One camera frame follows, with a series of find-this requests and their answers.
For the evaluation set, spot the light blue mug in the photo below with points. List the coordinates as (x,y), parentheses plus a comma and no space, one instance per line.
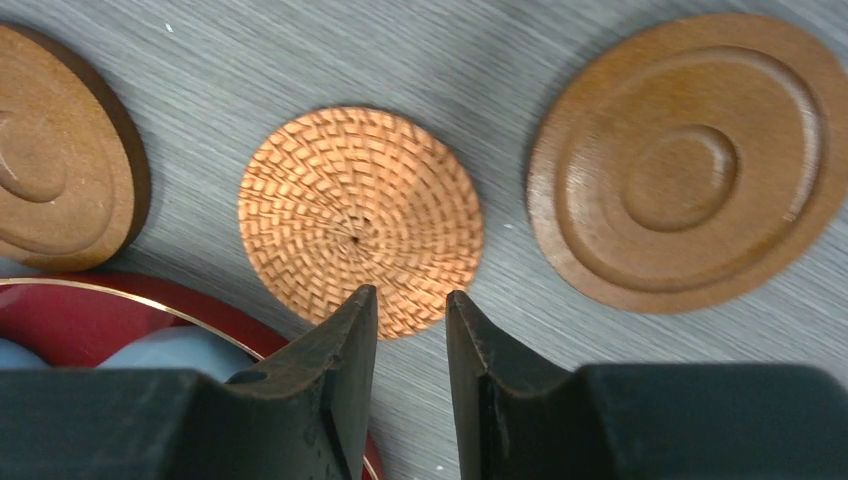
(181,347)

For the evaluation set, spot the red round tray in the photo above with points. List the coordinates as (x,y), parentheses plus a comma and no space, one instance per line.
(86,318)

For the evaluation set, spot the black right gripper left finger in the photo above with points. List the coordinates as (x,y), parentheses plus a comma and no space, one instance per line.
(318,391)

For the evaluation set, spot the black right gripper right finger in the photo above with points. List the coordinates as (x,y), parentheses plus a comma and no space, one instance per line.
(520,416)

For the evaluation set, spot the wooden coaster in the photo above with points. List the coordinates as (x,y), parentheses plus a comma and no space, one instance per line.
(75,181)
(691,162)

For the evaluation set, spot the woven rattan coaster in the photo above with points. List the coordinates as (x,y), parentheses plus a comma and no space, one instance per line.
(345,196)

